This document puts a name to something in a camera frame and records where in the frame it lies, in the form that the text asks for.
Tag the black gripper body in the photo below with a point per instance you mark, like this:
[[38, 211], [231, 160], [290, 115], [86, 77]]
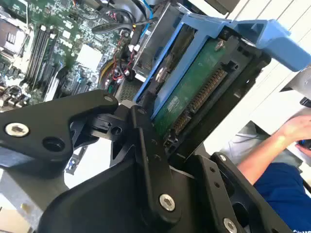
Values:
[[102, 206]]

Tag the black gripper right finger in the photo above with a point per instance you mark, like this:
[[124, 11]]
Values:
[[213, 177]]

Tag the hard disk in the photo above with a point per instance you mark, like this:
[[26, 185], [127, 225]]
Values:
[[184, 92]]

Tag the person's bare hand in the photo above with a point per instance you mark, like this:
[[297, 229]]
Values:
[[298, 128]]

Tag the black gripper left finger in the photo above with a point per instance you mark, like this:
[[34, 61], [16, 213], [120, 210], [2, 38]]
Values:
[[48, 116]]

